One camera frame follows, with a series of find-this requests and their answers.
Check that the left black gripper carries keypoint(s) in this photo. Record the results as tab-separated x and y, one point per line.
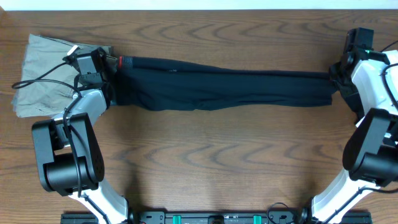
109	70

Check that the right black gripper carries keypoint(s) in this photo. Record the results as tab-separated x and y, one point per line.
334	68

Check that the black leggings red waistband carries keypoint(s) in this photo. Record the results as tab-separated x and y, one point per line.
158	84

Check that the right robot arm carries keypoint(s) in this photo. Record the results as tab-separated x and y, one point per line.
370	155

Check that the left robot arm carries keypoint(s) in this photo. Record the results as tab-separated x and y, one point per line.
69	159

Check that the black and white garment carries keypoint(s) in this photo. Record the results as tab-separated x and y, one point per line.
353	100

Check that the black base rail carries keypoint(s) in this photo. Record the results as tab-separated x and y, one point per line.
153	217

